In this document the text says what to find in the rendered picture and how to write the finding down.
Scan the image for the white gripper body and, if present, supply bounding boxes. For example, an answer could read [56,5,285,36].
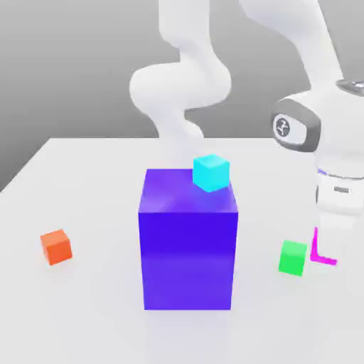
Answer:
[316,209,364,259]

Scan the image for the small magenta cube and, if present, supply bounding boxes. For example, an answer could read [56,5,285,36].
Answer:
[309,226,338,267]

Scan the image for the small green cube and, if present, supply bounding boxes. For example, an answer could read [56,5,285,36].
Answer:
[278,240,308,277]

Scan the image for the small cyan cube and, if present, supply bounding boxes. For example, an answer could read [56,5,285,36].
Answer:
[192,154,230,193]

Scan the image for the small orange cube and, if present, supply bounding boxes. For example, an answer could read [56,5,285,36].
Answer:
[40,228,73,267]

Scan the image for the large purple box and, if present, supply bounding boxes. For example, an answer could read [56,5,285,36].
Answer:
[138,168,239,311]

